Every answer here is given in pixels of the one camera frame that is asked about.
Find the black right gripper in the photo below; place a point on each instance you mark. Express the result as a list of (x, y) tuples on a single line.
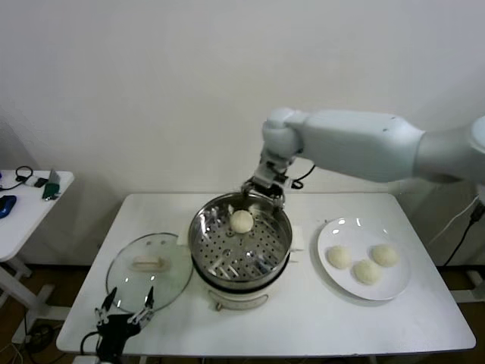
[(273, 172)]

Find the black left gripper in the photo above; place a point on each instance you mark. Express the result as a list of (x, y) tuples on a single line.
[(113, 333)]

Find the white steamed baozi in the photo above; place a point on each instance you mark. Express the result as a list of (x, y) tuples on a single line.
[(241, 221), (339, 257), (367, 272), (385, 255)]

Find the round glass pot lid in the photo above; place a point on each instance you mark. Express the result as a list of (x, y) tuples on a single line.
[(151, 288)]

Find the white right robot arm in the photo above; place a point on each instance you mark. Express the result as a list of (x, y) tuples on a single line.
[(360, 144)]

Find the perforated steel steamer basket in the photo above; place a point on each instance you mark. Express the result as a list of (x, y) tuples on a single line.
[(212, 250)]

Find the white round plate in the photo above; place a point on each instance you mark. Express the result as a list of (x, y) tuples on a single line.
[(341, 235)]

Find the cream electric cooker base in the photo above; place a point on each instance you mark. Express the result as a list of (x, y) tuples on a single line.
[(238, 297)]

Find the white side table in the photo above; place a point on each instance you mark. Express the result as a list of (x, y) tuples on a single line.
[(26, 227)]

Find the green flat object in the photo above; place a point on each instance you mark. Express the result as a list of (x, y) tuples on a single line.
[(51, 190)]

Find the small grey upright object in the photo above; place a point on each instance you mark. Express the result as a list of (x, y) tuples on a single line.
[(55, 176)]

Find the small black device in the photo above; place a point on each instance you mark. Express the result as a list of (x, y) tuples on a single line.
[(39, 183)]

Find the blue computer mouse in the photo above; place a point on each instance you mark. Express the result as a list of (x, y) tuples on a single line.
[(7, 206)]

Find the small white device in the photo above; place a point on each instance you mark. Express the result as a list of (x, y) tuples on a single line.
[(31, 181)]

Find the white table foot bar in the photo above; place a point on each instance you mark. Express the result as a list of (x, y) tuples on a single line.
[(475, 276)]

